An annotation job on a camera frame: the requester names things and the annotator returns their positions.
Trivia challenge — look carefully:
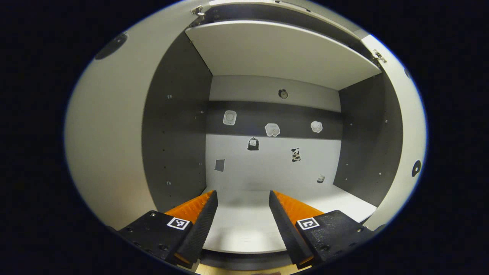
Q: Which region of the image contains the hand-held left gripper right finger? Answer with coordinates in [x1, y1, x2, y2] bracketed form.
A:
[269, 190, 377, 268]

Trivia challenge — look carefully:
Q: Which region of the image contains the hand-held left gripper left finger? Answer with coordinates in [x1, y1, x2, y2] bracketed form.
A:
[115, 190, 219, 268]

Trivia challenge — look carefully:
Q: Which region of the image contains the white cabinet door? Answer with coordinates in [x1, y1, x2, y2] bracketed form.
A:
[64, 2, 209, 230]
[361, 34, 427, 231]

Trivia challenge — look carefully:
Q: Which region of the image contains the white cabinet shelf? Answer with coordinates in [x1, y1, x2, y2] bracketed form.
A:
[201, 185, 378, 254]
[185, 20, 382, 91]

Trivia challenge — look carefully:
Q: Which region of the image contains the grey white cabinet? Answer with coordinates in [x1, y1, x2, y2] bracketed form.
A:
[141, 0, 403, 272]

